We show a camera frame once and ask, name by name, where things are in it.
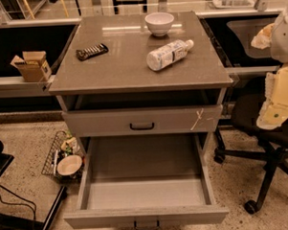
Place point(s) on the padded gripper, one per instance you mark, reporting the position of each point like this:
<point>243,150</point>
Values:
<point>284,39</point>

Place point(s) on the grey drawer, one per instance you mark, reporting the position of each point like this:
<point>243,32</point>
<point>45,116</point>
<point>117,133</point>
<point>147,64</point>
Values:
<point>159,120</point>
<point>145,182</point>

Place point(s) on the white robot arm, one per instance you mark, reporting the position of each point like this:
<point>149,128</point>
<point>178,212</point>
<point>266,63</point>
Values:
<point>274,111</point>

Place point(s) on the grey top drawer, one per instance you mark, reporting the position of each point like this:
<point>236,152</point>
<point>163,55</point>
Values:
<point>159,120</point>

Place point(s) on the clear plastic water bottle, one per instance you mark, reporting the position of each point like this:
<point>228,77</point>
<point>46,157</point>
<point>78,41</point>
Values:
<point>168,54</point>

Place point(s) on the white bowl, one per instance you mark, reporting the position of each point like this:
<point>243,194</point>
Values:
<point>159,23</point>

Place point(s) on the black snack bar wrapper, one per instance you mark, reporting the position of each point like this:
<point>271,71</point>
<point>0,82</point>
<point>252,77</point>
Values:
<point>90,52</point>

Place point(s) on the beige bowl in basket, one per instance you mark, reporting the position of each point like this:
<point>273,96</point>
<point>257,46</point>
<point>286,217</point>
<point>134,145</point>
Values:
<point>69,165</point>

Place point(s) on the open cardboard box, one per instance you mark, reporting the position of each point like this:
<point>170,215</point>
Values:
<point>33,66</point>

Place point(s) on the black wire basket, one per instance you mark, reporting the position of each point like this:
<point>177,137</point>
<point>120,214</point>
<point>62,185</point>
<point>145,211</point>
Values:
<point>57,152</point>

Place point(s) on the black desk leg frame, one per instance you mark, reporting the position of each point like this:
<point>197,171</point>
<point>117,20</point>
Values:
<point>8,222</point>

